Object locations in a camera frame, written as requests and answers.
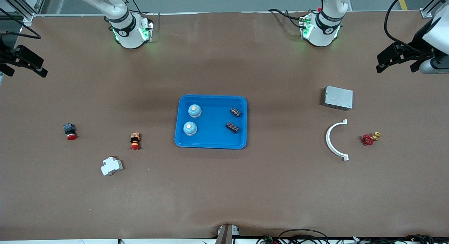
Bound black looped cable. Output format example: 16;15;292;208
279;229;329;244

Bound aluminium frame profile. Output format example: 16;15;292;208
0;0;48;27
420;0;449;18

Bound grey metal box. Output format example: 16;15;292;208
323;85;354;111

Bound black right base cable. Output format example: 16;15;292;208
121;0;155;25

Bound grey metal camera post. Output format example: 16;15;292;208
215;224;240;244

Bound white curved plastic bracket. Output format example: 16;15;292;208
326;119;349;161

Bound black left base cables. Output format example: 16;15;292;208
268;8;306;28

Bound red pushbutton with dark body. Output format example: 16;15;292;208
63;123;78;141

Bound blue plastic tray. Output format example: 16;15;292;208
174;94;248;149

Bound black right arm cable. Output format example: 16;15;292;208
0;8;41;39

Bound brown table mat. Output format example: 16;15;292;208
0;11;449;239

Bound white circuit breaker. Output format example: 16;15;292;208
101;156;123;177

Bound brass valve with red handwheel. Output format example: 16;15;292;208
362;132;381;146

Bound black cable bundle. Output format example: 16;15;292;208
358;235;437;244

